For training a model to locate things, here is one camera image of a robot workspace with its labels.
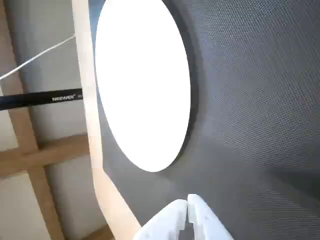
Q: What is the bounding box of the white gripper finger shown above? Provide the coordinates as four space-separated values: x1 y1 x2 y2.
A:
134 198 188 240
186 193 235 240

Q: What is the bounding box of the white round dish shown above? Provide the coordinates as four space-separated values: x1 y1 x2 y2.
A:
94 0 191 173

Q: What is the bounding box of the black Neewer stand pole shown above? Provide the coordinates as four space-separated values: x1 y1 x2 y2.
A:
0 88 84 112

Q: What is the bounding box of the brown wooden cross frame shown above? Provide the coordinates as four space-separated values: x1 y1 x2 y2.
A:
0 0 91 240

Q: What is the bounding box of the thin white cable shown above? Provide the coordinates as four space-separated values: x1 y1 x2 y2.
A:
0 34 76 81

